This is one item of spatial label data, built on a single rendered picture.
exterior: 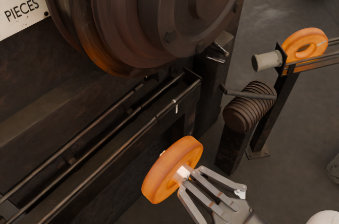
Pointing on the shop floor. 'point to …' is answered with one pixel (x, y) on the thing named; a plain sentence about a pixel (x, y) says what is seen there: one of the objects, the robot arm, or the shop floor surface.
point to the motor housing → (241, 124)
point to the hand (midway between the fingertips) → (174, 166)
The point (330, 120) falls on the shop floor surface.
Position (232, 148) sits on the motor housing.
